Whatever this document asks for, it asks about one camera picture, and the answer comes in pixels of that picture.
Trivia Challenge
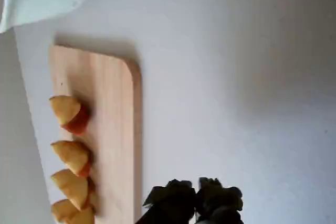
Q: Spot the apple slice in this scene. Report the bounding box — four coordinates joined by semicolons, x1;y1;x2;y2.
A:
50;140;93;178
67;204;96;224
49;95;89;136
50;168;90;210
50;199;79;224

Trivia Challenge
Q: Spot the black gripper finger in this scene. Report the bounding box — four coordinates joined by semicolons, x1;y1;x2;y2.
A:
134;178;197;224
195;177;244;224

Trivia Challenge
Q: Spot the wooden cutting board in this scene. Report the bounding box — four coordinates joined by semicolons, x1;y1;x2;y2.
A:
48;45;142;224

